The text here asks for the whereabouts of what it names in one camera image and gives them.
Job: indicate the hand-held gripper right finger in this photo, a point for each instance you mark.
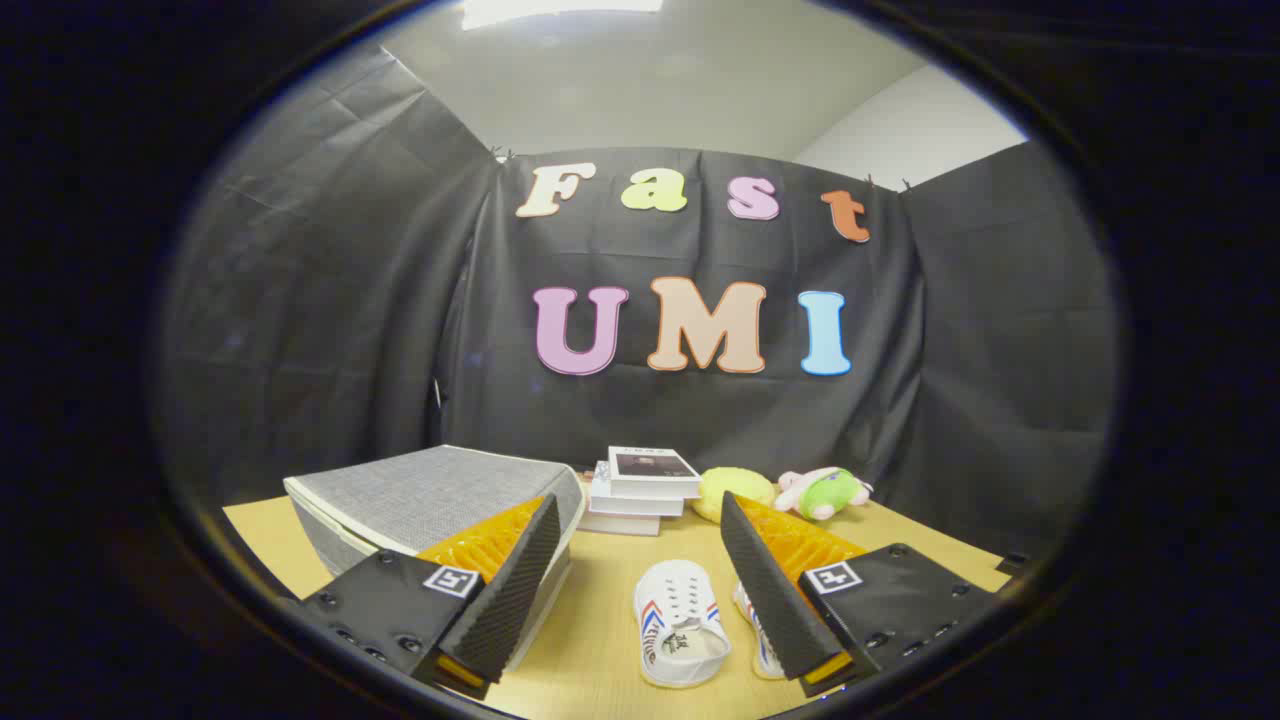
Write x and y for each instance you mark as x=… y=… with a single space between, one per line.
x=775 y=600

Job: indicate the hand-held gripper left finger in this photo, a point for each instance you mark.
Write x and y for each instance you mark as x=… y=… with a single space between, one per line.
x=515 y=590

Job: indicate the white canvas shoe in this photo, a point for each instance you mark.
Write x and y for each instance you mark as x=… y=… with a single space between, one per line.
x=755 y=640
x=680 y=620

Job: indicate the grey fabric storage box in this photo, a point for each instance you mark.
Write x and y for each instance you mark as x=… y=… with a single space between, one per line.
x=430 y=490

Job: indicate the yellow plush toy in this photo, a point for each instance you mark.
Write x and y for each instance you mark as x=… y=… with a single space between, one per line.
x=735 y=490

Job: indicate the pink and green plush toy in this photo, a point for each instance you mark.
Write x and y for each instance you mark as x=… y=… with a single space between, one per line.
x=825 y=492

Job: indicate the thick pale book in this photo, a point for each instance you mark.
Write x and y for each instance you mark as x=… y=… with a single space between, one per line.
x=620 y=524

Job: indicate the black table clamp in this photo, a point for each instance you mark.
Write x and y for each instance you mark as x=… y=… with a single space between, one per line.
x=1015 y=562

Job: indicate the black backdrop cloth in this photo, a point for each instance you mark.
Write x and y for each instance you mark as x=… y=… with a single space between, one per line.
x=400 y=330

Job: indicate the ceiling light panel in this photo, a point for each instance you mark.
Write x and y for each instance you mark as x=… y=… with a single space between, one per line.
x=560 y=10

